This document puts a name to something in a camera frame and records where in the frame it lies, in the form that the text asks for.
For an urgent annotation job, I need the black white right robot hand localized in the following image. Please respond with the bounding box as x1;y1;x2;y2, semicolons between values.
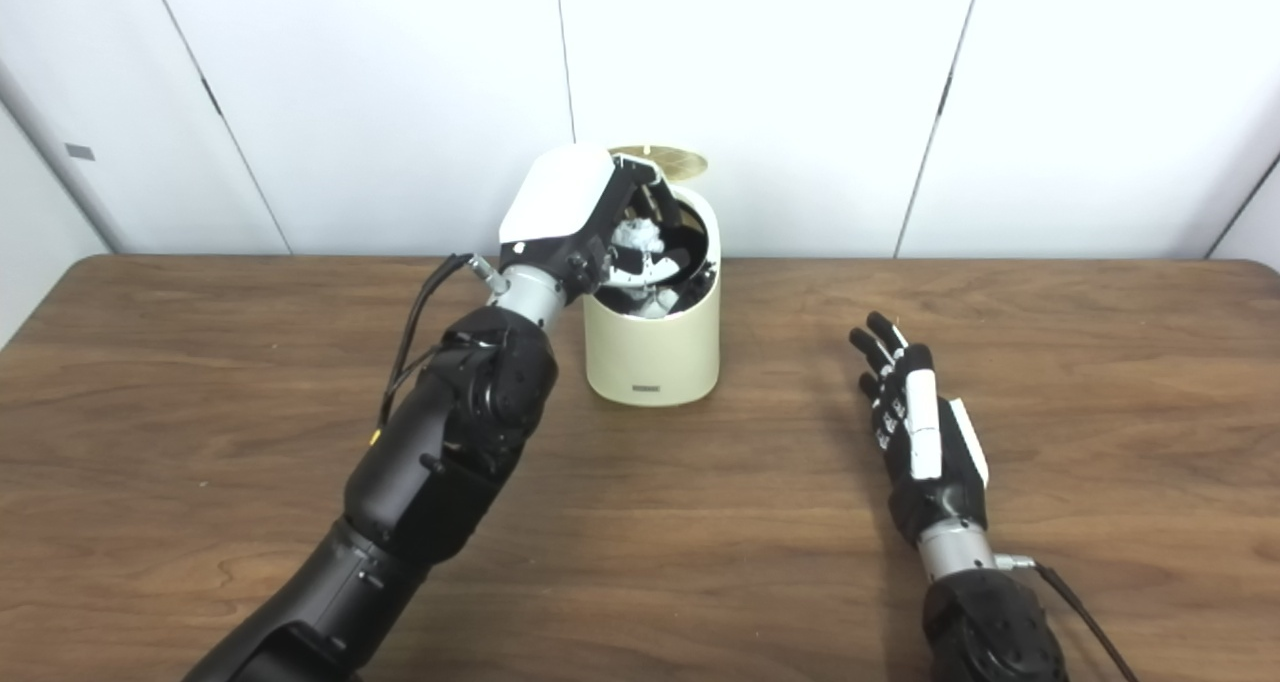
849;311;991;548

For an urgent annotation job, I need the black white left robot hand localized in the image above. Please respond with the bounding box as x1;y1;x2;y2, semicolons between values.
498;145;706;318

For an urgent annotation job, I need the white paper ball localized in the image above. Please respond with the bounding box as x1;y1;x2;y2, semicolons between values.
612;219;666;258

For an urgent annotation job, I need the round cream bin lid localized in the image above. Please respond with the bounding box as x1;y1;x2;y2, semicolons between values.
608;145;709;183

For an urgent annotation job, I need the cream-colored bin body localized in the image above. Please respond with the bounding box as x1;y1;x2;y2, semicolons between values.
583;182;722;408

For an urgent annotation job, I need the black bin liner bag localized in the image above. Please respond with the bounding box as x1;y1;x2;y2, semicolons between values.
595;187;716;318

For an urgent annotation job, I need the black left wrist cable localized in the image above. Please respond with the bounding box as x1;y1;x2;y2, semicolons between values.
378;253;511;433

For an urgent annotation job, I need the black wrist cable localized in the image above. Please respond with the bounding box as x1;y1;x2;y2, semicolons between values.
995;554;1141;682
378;253;511;433

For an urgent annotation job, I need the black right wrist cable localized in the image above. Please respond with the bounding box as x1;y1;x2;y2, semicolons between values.
995;554;1141;682

